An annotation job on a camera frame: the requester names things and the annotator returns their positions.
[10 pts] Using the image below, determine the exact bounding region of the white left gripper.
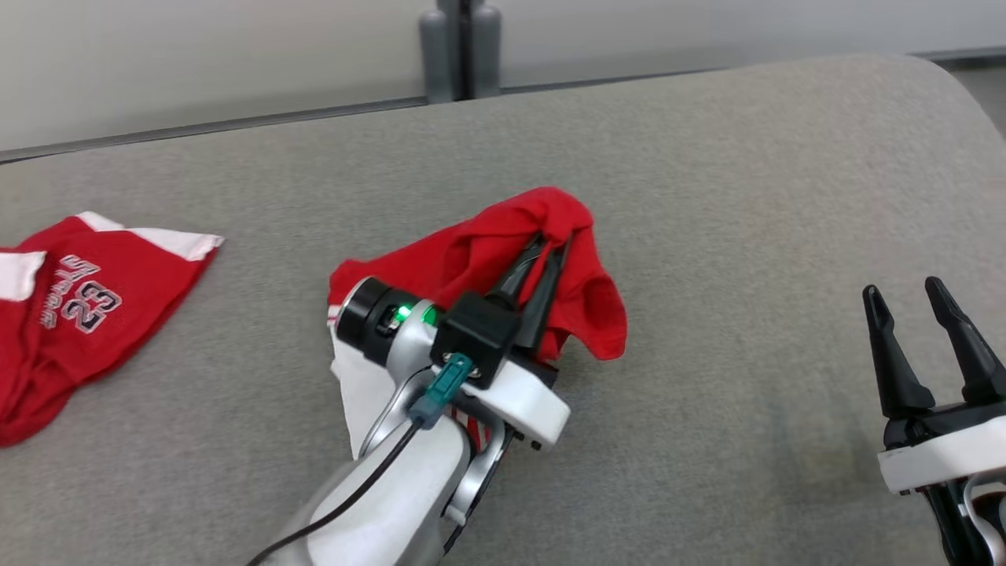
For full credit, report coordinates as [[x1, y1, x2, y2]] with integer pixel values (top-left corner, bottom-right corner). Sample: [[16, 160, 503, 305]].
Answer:
[[460, 234, 571, 450]]

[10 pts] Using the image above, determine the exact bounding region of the red jersey number 23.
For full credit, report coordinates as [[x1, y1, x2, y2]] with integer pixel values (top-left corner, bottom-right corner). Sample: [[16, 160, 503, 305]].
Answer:
[[0, 211, 226, 447]]

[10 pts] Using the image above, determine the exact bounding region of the black cable teal connector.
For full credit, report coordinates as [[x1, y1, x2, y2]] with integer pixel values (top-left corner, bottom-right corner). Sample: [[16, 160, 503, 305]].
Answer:
[[248, 352, 475, 566]]

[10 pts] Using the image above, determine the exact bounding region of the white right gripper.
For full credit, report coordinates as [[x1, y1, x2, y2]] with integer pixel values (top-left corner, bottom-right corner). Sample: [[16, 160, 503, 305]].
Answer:
[[862, 277, 1006, 496]]

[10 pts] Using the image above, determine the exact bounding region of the grey partition post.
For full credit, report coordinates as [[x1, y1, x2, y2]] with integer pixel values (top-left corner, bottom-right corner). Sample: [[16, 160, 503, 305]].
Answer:
[[419, 0, 463, 105], [469, 0, 502, 100]]

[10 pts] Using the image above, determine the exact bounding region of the red shorts white striped trim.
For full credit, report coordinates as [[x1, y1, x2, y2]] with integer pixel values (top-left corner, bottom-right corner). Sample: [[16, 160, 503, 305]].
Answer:
[[328, 186, 628, 461]]

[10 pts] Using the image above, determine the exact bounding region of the grey fabric sofa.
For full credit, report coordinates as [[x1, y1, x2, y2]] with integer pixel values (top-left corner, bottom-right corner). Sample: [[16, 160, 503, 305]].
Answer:
[[0, 53, 1006, 566]]

